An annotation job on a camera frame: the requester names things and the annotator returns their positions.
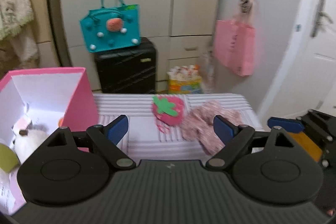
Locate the printed paper sheet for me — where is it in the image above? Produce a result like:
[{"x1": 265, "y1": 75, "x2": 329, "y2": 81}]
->
[{"x1": 0, "y1": 169, "x2": 27, "y2": 215}]

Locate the black suitcase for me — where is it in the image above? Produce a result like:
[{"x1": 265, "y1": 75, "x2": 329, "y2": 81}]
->
[{"x1": 94, "y1": 37, "x2": 158, "y2": 94}]

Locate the red felt strawberry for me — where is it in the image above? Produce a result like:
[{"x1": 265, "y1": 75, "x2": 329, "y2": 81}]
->
[{"x1": 151, "y1": 95, "x2": 185, "y2": 132}]

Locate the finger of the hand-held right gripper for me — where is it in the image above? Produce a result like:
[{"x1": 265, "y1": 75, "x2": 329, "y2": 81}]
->
[{"x1": 267, "y1": 117, "x2": 305, "y2": 133}]

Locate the colourful snack bag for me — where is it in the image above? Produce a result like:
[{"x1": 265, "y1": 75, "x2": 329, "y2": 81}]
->
[{"x1": 168, "y1": 64, "x2": 203, "y2": 94}]

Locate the pink floral cloth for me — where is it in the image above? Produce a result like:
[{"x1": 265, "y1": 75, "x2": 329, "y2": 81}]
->
[{"x1": 181, "y1": 100, "x2": 242, "y2": 155}]

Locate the white refrigerator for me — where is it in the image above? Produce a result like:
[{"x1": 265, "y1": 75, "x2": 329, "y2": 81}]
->
[{"x1": 213, "y1": 0, "x2": 319, "y2": 119}]

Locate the pink cardboard box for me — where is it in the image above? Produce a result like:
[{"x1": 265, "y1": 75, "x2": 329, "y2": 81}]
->
[{"x1": 0, "y1": 67, "x2": 100, "y2": 216}]

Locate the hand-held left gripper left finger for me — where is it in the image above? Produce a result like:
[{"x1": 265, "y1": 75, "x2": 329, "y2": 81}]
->
[{"x1": 46, "y1": 114, "x2": 137, "y2": 170}]

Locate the teal felt handbag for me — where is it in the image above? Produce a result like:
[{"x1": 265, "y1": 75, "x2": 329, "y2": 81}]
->
[{"x1": 80, "y1": 0, "x2": 141, "y2": 53}]

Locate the pink shopping bag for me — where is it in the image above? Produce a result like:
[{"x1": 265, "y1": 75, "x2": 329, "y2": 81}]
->
[{"x1": 214, "y1": 18, "x2": 256, "y2": 76}]

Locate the white door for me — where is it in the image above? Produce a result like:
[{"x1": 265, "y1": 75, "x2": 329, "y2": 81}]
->
[{"x1": 310, "y1": 0, "x2": 336, "y2": 115}]

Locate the green soft pad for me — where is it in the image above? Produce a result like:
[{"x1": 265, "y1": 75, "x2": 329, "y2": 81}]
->
[{"x1": 0, "y1": 143, "x2": 21, "y2": 172}]

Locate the silver door handle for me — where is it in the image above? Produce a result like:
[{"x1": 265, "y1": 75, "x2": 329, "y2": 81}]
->
[{"x1": 311, "y1": 0, "x2": 335, "y2": 38}]

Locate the striped tablecloth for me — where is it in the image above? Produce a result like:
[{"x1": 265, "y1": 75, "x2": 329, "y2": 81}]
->
[{"x1": 93, "y1": 93, "x2": 264, "y2": 161}]

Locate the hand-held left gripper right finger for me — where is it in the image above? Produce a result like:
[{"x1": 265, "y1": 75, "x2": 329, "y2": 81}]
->
[{"x1": 205, "y1": 115, "x2": 296, "y2": 172}]

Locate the white panda plush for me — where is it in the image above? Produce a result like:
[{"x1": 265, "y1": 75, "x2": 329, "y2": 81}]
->
[{"x1": 13, "y1": 126, "x2": 51, "y2": 165}]

